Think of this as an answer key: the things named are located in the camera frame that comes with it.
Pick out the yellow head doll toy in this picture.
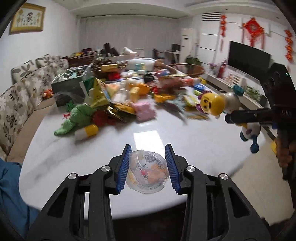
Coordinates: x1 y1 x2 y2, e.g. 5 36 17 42
196 84 261 154

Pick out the clear plastic jelly cup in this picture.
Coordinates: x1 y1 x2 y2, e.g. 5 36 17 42
126 150 170 194

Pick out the yellow white capsule toy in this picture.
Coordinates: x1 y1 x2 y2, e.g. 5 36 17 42
74 124 98 141

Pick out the black television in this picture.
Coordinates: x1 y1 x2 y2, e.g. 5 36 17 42
227 41 271 80

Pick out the red chinese knot decoration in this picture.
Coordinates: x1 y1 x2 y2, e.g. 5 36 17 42
241 17 265 50

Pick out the blue cloth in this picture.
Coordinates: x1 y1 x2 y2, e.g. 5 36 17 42
1 160 40 239

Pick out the green plush crocodile toy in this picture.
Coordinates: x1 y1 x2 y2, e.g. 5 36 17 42
54 104 96 136

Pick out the white standing air conditioner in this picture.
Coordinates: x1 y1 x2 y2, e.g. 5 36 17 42
179 28 195 63

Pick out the pink block toy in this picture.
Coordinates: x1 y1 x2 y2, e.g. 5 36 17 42
131 102 156 122

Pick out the yellow green snack bag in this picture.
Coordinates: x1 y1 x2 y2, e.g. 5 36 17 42
79 76 110 109

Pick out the dark green wrapped box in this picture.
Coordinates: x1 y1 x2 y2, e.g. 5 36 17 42
51 65 93 97

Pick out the floral patterned sofa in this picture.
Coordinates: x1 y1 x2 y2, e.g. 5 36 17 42
1 54 69 162

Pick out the framed wall picture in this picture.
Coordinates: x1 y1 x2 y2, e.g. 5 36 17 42
9 3 46 35

